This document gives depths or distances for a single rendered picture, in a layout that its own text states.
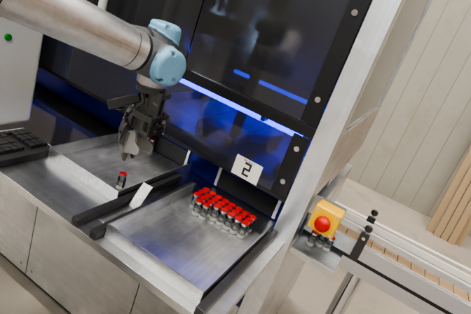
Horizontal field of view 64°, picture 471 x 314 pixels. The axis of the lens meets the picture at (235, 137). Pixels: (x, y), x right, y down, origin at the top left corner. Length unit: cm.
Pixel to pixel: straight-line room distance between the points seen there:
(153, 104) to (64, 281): 103
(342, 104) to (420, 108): 352
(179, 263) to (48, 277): 103
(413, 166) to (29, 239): 379
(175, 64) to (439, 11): 392
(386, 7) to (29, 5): 71
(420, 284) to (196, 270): 62
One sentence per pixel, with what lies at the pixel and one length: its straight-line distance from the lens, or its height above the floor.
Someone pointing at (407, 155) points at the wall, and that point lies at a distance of 455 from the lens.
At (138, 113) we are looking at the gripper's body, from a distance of 94.
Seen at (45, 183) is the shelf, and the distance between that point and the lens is 106.
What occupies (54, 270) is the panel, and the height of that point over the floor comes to 22.
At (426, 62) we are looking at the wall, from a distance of 445.
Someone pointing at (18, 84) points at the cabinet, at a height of 95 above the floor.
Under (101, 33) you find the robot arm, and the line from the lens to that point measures 66.
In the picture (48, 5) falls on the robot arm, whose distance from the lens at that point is 62.
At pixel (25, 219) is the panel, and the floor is 34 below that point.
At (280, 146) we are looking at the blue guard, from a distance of 102.
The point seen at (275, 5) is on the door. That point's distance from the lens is 103.
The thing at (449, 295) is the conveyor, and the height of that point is 93.
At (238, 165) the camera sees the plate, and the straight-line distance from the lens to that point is 108.
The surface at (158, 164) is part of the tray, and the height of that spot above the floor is 88.
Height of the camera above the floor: 144
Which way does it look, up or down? 19 degrees down
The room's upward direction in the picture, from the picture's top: 20 degrees clockwise
